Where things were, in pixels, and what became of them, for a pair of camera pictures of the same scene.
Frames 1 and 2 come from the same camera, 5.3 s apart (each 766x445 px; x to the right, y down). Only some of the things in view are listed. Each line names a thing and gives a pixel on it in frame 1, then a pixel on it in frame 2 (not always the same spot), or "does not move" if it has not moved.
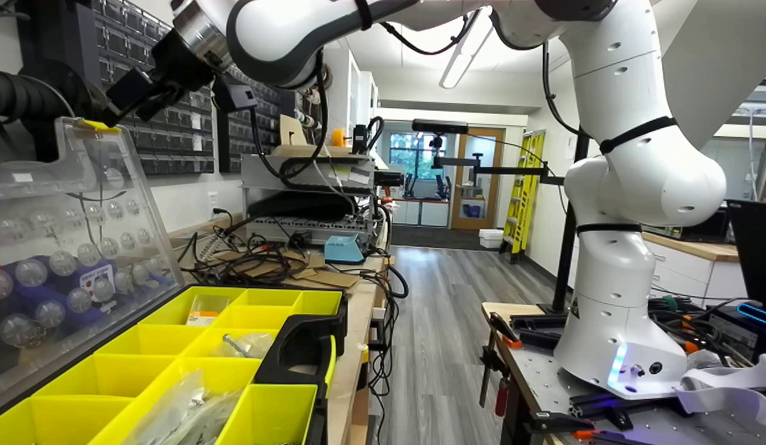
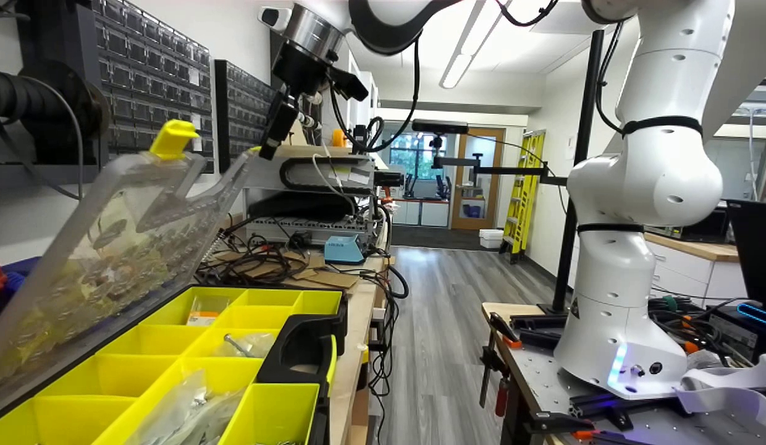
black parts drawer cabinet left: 112,36 does not move
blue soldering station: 343,250 does not move
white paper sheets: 753,390 does not move
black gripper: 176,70 to 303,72
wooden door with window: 476,203 does not move
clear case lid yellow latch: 75,250 to 144,230
